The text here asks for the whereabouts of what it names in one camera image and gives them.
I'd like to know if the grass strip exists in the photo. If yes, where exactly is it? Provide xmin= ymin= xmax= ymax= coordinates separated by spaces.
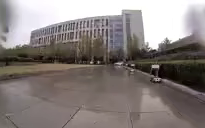
xmin=0 ymin=63 xmax=103 ymax=79

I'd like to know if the dark green hedge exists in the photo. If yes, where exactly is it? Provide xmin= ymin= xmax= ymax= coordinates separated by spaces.
xmin=134 ymin=61 xmax=205 ymax=96

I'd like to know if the pale stone kerb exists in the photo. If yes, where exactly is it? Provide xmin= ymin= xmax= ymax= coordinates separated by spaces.
xmin=123 ymin=65 xmax=205 ymax=104

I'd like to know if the white car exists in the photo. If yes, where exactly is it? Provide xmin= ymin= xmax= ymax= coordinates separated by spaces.
xmin=113 ymin=61 xmax=125 ymax=67

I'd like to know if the vehicle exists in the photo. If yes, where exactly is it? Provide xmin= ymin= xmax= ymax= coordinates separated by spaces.
xmin=126 ymin=61 xmax=137 ymax=69

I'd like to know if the pale curved building with tower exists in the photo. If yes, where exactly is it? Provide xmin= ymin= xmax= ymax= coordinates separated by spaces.
xmin=29 ymin=9 xmax=146 ymax=63

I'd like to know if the row of green trees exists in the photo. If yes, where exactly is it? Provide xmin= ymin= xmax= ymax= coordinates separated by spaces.
xmin=0 ymin=34 xmax=158 ymax=65

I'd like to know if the grey low building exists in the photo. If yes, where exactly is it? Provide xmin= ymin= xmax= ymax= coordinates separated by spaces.
xmin=158 ymin=33 xmax=205 ymax=56

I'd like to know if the wet grey paved plaza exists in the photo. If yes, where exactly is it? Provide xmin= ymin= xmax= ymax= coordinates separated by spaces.
xmin=0 ymin=64 xmax=205 ymax=128

